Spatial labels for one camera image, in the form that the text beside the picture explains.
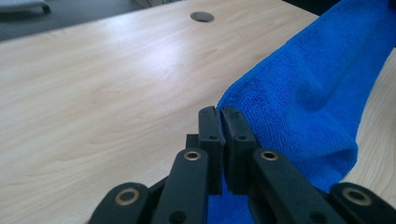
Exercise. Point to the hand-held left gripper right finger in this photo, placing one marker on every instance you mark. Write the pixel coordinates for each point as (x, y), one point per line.
(238, 149)

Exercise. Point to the blue microfibre cloth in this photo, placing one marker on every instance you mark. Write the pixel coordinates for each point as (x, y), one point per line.
(308, 93)

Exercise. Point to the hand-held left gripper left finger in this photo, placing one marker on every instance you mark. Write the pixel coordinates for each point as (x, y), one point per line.
(211, 146)

